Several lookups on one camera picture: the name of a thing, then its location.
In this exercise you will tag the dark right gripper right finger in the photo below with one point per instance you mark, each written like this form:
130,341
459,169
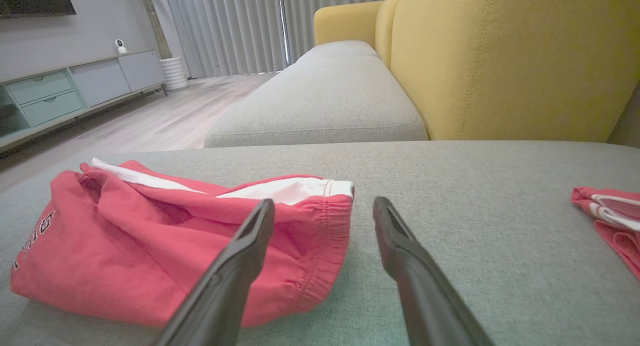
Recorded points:
425,296

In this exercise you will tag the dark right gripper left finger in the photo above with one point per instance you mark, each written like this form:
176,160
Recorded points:
225,286

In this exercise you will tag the red shorts white stripe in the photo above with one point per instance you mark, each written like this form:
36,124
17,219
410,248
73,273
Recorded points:
125,246

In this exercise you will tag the red basketball jersey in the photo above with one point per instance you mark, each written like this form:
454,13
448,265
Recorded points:
620,236

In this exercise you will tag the large grey sofa ottoman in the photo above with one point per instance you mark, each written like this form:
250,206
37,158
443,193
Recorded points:
475,196

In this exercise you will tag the grey sofa seat cushion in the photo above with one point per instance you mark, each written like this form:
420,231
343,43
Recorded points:
320,101
340,48

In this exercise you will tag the white ribbed vase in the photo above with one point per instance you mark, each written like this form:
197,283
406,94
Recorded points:
174,73

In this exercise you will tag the pale green tv cabinet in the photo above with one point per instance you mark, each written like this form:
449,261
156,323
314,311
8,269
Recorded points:
100,98

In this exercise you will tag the grey cabinet door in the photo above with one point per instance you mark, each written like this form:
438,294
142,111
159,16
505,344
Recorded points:
141,70
100,82

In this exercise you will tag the pale green cabinet drawer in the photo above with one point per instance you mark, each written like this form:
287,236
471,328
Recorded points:
52,108
40,87

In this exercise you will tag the yellow sofa backrest cushion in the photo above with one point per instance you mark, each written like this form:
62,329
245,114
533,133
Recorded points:
387,26
515,61

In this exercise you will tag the grey pleated curtain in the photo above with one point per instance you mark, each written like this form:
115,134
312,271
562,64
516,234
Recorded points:
330,11
225,31

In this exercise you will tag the brown wooden column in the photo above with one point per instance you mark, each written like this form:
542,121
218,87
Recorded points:
155,21

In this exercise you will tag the yellow sofa armrest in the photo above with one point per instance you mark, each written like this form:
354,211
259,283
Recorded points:
345,23

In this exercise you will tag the white security camera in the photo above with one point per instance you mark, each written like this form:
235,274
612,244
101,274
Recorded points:
120,46

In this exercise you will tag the black wall television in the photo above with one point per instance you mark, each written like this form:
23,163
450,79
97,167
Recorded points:
35,0

